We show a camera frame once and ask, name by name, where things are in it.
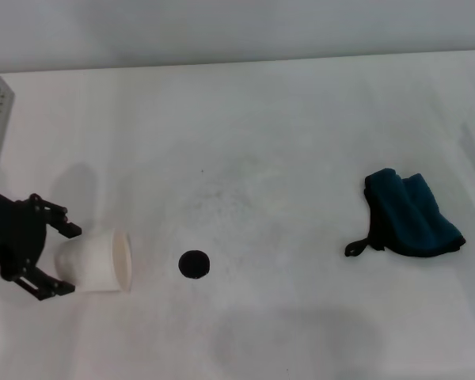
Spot blue rag with black loop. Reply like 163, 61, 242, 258
344, 167, 467, 259

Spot white paper cup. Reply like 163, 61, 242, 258
54, 227, 134, 295

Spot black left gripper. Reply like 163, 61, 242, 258
0, 184, 83, 303

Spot black water stain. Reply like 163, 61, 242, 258
177, 249, 211, 280

